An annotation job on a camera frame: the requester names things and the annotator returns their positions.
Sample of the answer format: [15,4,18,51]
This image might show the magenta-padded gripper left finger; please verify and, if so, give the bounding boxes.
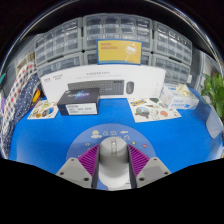
[55,143,101,190]

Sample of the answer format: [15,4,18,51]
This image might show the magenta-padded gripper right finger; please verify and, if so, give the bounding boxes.
[128,143,172,189]

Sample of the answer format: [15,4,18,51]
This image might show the light grey computer mouse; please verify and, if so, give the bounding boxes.
[98,136,131,191]

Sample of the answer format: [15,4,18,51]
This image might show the large sticker sheet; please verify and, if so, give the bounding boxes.
[128,97,183,123]

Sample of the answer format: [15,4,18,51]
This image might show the small sticker sheet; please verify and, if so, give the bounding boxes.
[27,99,60,120]

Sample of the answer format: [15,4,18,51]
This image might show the small black box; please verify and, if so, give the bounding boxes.
[56,87,100,117]

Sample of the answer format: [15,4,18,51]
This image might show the white blue glove box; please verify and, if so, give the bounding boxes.
[159,83,200,111]

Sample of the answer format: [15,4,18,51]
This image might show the white plant pot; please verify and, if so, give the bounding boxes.
[204,106,224,139]

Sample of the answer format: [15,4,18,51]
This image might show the navy polka dot fabric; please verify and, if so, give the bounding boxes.
[4,74,42,156]

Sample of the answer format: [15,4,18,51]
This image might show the white keyboard packaging box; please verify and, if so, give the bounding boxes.
[39,63,167,103]

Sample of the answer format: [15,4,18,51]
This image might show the red white checkered fabric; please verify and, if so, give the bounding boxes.
[1,62,37,141]

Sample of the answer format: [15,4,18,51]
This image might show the green leafy plant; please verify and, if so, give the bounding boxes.
[199,73,224,118]

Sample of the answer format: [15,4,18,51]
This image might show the yellow blue-framed card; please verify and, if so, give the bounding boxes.
[96,39,143,65]

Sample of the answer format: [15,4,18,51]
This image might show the tall grey drawer cabinet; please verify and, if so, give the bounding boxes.
[34,18,83,64]
[82,13,153,51]
[152,21,193,64]

